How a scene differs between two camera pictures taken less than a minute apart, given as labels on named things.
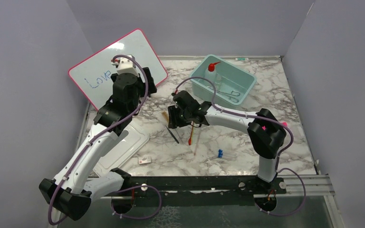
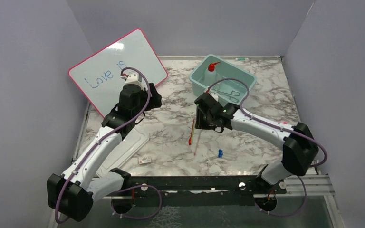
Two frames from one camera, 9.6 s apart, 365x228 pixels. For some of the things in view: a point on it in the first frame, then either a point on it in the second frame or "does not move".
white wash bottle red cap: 210,73 does not move
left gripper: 151,88 -> 155,100
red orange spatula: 189,140 does not move
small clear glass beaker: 218,80 does not move
